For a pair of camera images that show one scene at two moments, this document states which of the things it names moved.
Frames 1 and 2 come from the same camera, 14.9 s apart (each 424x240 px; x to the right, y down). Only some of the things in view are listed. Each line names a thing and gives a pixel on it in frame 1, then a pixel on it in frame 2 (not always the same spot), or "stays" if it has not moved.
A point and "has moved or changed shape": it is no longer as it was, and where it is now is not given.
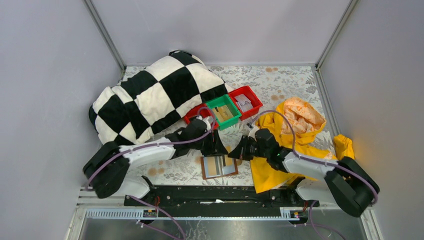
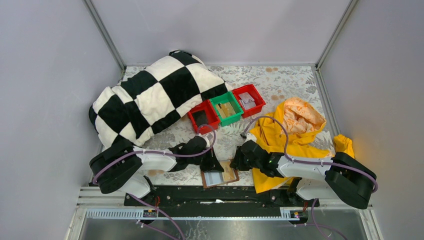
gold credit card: (228, 160) has moved or changed shape
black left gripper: (214, 144) -> (209, 161)
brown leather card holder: (217, 166) has moved or changed shape
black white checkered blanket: (153, 98) stays
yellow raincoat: (306, 122) stays
